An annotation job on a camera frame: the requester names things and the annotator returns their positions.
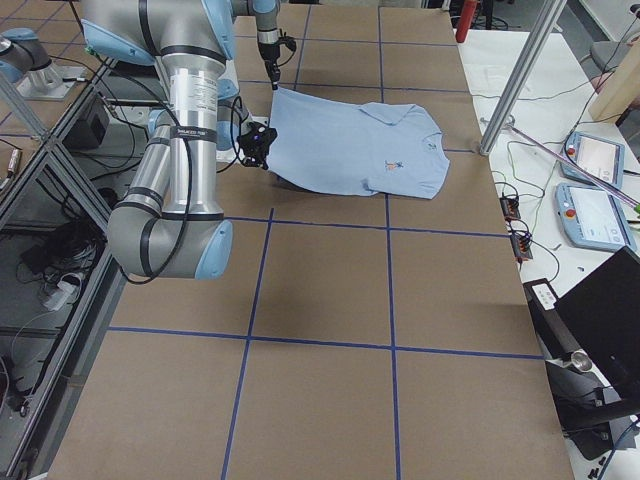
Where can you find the light blue t-shirt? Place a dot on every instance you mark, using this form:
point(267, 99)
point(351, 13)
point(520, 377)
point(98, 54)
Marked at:
point(341, 148)

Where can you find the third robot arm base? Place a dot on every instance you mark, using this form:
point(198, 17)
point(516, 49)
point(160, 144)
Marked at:
point(26, 64)

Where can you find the red fire extinguisher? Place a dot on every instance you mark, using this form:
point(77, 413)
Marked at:
point(465, 20)

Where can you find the white power strip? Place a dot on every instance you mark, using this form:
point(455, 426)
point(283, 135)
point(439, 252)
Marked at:
point(60, 295)

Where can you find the orange black connector board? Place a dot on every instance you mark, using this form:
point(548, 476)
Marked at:
point(510, 208)

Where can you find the black box with white label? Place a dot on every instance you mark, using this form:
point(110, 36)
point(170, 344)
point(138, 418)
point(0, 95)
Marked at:
point(541, 292)

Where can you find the upper blue teach pendant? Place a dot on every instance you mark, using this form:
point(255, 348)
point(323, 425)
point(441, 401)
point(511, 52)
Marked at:
point(599, 157)

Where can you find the blue teach pendant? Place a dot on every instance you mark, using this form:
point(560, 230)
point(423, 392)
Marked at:
point(592, 219)
point(599, 157)

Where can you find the lower blue teach pendant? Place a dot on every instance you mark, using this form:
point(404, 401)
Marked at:
point(592, 219)

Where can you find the reacher grabber stick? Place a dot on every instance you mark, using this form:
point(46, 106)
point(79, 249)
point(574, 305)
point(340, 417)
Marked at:
point(603, 185)

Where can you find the aluminium frame cabinet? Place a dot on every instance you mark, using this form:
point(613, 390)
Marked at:
point(53, 227)

